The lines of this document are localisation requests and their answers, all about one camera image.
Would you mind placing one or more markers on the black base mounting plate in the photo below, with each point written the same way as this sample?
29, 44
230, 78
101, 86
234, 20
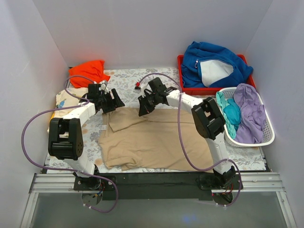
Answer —
157, 185

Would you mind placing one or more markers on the aluminium frame rail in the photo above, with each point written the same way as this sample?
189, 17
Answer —
45, 183

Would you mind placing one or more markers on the dinosaur print folded t shirt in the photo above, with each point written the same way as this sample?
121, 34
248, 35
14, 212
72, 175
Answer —
63, 100

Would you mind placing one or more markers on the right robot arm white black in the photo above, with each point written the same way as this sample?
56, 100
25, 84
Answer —
209, 123

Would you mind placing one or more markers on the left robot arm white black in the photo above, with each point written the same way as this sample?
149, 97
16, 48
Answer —
65, 133

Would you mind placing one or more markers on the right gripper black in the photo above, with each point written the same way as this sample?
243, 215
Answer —
147, 102

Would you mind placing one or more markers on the teal t shirt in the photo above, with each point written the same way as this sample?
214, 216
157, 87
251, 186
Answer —
231, 113

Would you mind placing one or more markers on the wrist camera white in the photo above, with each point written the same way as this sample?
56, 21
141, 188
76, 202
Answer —
140, 86
103, 85

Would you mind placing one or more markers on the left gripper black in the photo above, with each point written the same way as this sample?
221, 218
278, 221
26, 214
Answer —
110, 100

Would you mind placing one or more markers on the orange folded t shirt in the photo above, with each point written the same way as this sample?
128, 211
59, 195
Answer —
94, 70

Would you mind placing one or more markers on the red plastic tray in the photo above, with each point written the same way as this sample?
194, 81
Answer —
207, 90

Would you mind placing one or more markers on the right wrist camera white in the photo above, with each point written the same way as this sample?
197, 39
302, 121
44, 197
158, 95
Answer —
140, 86

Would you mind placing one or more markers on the blue white hoodie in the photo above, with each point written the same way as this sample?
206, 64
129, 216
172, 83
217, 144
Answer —
206, 65

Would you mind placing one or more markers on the floral table cloth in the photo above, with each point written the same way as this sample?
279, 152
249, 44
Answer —
123, 80

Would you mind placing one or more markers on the purple t shirt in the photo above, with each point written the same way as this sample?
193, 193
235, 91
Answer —
252, 115

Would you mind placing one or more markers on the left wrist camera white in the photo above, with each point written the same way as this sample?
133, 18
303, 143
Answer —
103, 85

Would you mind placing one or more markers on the white perforated laundry basket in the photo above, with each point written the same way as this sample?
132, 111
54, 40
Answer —
268, 131

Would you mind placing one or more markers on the beige t shirt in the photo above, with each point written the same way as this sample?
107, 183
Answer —
152, 141

